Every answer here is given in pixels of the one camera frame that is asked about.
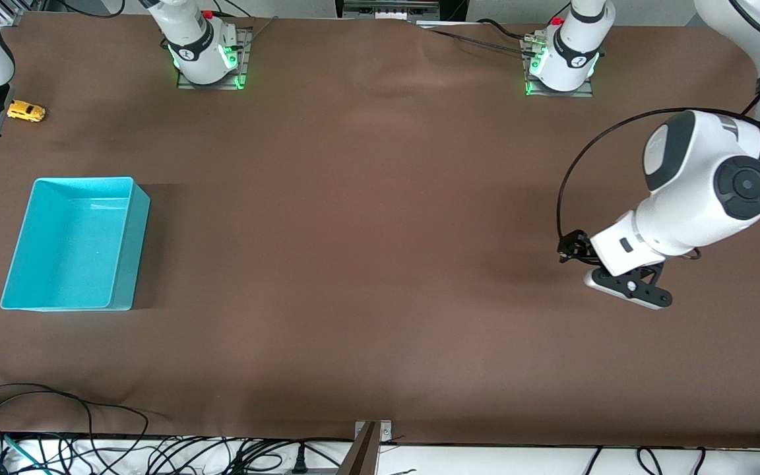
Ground yellow beetle toy car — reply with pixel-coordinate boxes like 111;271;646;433
7;100;46;123

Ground turquoise plastic bin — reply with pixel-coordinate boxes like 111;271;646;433
0;176;151;312

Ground brown table cover sheet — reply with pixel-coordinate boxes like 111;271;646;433
0;12;760;449

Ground aluminium profile bar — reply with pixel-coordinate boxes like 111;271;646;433
335;422;381;475

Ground grey power strip box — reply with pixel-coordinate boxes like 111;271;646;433
336;0;441;22

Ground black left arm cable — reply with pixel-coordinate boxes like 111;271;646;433
555;0;760;259

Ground grey braided cable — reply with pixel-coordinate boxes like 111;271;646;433
416;25;534;59

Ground black base cable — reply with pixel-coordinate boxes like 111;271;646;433
476;18;536;42

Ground small metal bracket plate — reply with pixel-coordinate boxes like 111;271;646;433
354;420;393;443

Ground long black looping cable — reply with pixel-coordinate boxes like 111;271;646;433
0;384;151;462

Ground thin grey cable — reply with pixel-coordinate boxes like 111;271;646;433
247;16;279;48

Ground teal cable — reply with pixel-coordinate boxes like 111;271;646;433
0;429;48;475

